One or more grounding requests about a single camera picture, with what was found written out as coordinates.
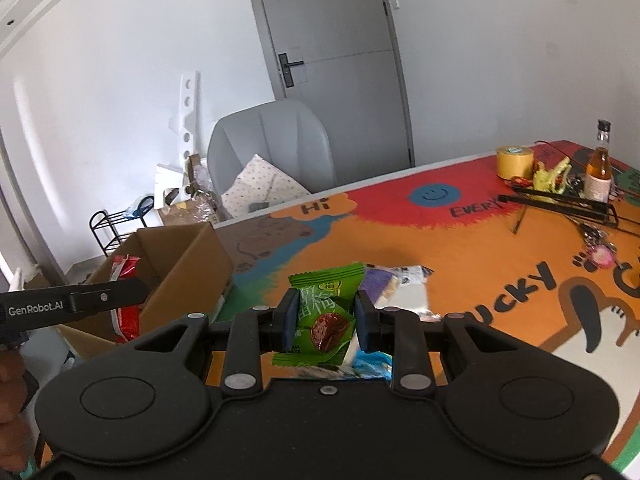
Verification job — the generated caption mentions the red snack packet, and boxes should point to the red snack packet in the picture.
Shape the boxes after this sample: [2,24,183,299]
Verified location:
[109,255,152,344]

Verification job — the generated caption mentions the yellow tape roll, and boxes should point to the yellow tape roll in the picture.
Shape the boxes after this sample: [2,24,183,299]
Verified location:
[496,145,536,180]

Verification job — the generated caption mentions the grey door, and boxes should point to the grey door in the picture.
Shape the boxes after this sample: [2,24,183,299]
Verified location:
[242,0,417,169]

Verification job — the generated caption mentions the green snack packet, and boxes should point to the green snack packet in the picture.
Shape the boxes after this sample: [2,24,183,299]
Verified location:
[271,262,365,368]

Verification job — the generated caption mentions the black wire rack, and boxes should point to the black wire rack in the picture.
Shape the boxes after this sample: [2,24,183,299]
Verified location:
[497,177,621,227]

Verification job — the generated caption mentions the glass bottle with amber drink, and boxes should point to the glass bottle with amber drink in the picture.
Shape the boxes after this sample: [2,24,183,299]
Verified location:
[583,119,615,204]

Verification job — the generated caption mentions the yellow green toy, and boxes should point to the yellow green toy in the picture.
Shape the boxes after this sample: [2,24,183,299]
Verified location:
[532,156,572,192]

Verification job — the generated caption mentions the person's left hand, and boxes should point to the person's left hand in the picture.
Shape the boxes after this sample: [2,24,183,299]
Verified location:
[0,351,40,480]

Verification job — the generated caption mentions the black metal shoe rack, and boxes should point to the black metal shoe rack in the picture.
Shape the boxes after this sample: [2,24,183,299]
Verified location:
[90,195,156,257]

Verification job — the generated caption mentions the grey armchair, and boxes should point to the grey armchair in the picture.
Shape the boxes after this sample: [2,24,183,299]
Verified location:
[207,99,337,221]

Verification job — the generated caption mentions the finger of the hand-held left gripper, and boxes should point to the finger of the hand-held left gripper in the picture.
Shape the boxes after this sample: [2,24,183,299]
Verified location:
[69,279,152,314]

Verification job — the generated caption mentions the white perforated rack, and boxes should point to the white perforated rack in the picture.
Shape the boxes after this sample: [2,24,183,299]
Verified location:
[154,71,202,209]

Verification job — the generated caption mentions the black door handle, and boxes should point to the black door handle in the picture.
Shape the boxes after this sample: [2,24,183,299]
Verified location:
[277,52,305,89]

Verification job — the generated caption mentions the printed cardboard box with clutter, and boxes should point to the printed cardboard box with clutter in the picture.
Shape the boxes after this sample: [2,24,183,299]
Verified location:
[157,154,224,229]

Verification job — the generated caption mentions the dotted cream cushion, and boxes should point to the dotted cream cushion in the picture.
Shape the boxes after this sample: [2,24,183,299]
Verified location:
[220,154,314,220]

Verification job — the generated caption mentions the pink keychain with keys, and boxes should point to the pink keychain with keys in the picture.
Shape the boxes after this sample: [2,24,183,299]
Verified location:
[575,222,619,272]

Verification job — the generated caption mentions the colourful printed table mat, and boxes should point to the colourful printed table mat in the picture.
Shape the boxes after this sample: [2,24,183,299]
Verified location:
[202,140,640,477]

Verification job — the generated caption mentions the blue item on shoe rack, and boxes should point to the blue item on shoe rack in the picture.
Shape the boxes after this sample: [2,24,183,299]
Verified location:
[124,197,154,219]

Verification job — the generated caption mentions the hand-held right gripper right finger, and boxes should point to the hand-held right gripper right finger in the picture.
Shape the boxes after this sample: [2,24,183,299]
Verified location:
[354,290,521,401]

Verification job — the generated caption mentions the blue snack packet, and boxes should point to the blue snack packet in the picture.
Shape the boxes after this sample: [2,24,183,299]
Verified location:
[349,349,397,379]

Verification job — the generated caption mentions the white tissue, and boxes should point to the white tissue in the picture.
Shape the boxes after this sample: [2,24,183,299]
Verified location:
[10,264,42,292]

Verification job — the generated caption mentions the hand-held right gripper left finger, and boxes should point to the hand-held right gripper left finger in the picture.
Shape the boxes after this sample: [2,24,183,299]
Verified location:
[125,287,301,396]

